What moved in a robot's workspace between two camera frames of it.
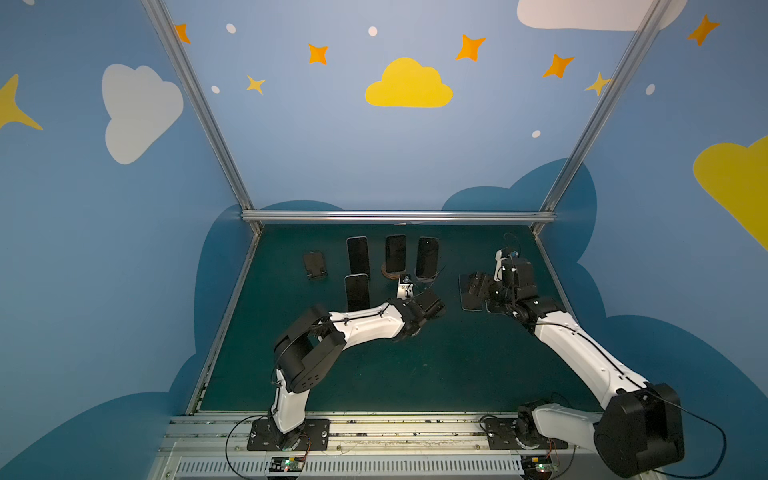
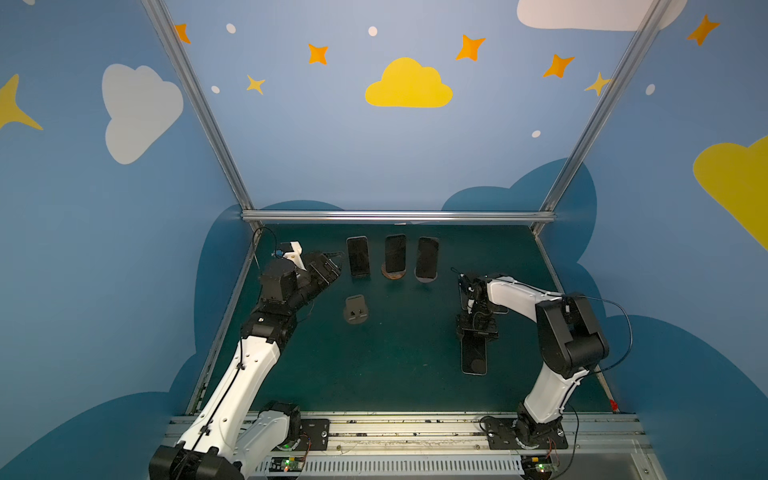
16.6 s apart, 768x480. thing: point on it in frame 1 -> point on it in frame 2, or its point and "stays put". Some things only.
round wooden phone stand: [392, 275] stays put
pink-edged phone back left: [358, 255] stays put
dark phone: [395, 253] stays put
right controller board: [537, 467] stays put
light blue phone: [357, 291] -> [474, 353]
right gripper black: [504, 285] -> [475, 323]
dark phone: [427, 257] stays put
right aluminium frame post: [655, 11] stays put
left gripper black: [429, 302] -> [323, 270]
